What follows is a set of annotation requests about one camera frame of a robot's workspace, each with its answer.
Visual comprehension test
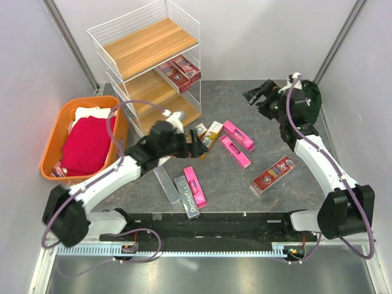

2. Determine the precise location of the dark green NY cap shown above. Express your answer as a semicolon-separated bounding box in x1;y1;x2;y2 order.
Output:
301;80;322;124

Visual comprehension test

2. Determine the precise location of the silver grey toothpaste box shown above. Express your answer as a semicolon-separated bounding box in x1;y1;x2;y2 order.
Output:
154;165;180;205

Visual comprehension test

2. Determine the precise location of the orange silver R&O toothpaste box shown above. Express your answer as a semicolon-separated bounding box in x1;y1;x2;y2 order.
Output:
200;121;224;159

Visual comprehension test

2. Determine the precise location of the torn silver R&O toothpaste box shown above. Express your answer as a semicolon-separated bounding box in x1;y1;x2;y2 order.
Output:
153;122;206;168

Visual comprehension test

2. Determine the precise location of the pink toothpaste box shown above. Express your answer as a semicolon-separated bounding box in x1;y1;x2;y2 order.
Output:
224;120;256;151
219;135;251;169
184;167;207;208

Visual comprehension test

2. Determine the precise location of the red folded cloth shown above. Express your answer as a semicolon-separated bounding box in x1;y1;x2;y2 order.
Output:
59;116;118;177

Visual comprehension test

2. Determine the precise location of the white wire wooden shelf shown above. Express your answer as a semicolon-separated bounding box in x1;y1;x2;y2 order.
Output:
88;1;202;135

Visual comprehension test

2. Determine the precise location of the red 3D toothpaste box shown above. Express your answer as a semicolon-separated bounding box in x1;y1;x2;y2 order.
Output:
153;61;191;94

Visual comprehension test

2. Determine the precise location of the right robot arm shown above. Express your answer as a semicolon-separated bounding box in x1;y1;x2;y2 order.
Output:
243;75;375;241

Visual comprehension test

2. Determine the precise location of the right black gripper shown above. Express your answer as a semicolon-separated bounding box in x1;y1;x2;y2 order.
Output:
243;79;288;125

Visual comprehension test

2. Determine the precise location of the white folded cloth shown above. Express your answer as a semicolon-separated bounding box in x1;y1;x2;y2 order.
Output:
68;107;117;134

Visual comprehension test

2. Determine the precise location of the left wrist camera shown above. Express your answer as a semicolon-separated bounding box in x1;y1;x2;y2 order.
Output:
162;110;186;133

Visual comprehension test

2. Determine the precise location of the red 3D toothpaste box floor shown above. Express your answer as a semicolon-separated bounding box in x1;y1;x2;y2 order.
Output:
250;156;296;195

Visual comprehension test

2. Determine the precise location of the red 3D box on shelf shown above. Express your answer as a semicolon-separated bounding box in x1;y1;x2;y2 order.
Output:
171;55;202;84

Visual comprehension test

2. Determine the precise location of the silver Protefix toothpaste box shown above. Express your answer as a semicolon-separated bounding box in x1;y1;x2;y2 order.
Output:
174;176;200;220

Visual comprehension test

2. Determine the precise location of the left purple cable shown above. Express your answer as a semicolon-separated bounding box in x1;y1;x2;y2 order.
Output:
41;99;168;249

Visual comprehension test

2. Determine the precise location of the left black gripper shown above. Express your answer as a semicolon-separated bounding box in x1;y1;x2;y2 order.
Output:
159;128;208;159

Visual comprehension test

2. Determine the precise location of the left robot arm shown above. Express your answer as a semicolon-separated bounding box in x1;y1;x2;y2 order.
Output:
42;121;208;247

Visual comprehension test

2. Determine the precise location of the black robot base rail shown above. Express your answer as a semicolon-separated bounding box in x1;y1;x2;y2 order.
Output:
117;209;317;243

